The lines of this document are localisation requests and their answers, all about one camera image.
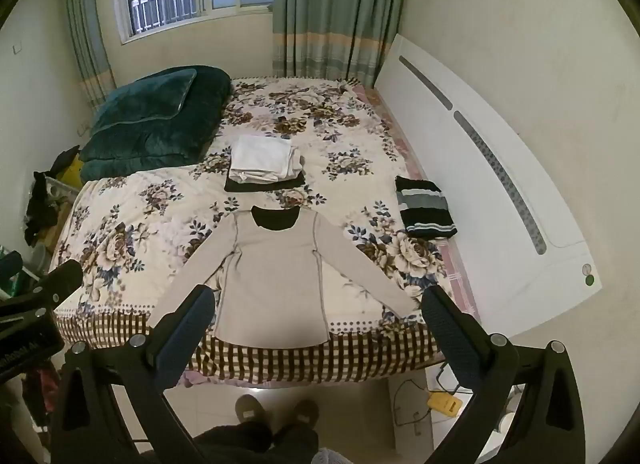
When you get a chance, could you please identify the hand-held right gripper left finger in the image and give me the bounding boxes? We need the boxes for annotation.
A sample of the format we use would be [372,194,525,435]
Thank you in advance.
[50,284,217,464]

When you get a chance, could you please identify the black striped folded sweater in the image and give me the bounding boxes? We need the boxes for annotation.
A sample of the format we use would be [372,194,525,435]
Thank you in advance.
[395,175,458,240]

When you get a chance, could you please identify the yellow power strip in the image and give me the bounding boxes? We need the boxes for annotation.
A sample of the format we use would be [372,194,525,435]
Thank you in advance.
[424,390,465,417]

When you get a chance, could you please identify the dark green pillow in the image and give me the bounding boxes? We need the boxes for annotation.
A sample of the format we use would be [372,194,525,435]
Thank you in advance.
[92,68,198,134]

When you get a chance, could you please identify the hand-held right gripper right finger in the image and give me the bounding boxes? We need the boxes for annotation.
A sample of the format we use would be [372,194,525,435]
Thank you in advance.
[420,285,587,464]

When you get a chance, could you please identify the person's left shoe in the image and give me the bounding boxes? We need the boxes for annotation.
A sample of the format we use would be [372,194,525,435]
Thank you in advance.
[235,394,271,427]

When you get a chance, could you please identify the person's right shoe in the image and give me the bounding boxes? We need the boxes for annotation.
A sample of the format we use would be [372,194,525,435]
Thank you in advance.
[287,399,321,432]

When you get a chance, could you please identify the dark green folded quilt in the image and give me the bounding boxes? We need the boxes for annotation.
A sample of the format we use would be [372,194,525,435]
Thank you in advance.
[79,65,235,182]

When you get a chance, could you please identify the person's dark pants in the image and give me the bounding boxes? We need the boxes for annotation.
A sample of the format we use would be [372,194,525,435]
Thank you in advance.
[192,419,321,464]

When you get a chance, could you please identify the floral bedspread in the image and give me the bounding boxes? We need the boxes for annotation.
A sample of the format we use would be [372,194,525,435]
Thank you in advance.
[52,75,481,387]

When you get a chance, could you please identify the red cloth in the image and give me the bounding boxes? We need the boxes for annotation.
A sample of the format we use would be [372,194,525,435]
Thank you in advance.
[30,359,63,411]

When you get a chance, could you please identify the wide green curtain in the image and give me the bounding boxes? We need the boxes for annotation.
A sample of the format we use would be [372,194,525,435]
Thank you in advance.
[270,0,413,90]

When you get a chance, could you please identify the dark green object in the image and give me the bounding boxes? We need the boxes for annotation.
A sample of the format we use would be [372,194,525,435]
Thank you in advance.
[0,250,25,296]

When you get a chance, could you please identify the white headboard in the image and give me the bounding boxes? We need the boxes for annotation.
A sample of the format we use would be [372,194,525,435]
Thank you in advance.
[374,33,603,345]

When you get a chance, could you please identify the white folded cloth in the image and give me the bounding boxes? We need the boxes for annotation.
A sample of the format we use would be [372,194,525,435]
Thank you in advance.
[229,135,306,184]

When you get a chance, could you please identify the yellow bag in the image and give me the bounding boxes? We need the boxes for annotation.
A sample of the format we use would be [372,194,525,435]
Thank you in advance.
[60,154,84,192]

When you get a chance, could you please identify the beige long-sleeve shirt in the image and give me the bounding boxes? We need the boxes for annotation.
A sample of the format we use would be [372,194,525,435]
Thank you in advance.
[149,206,421,349]

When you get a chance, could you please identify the pile of black clothes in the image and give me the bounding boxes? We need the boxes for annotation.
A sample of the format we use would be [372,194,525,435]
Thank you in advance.
[22,144,81,247]

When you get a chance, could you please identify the black cable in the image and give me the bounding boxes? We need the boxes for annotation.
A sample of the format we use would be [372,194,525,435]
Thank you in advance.
[392,378,437,431]

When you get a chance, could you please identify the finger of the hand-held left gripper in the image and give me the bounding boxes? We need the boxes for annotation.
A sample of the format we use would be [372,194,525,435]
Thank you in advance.
[0,259,85,331]

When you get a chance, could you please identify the narrow green curtain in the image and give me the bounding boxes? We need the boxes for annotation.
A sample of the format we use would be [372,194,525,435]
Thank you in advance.
[60,0,118,110]

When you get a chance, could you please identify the person's shoe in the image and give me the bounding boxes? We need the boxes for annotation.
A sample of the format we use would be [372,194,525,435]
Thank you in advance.
[235,394,271,427]
[287,399,321,432]

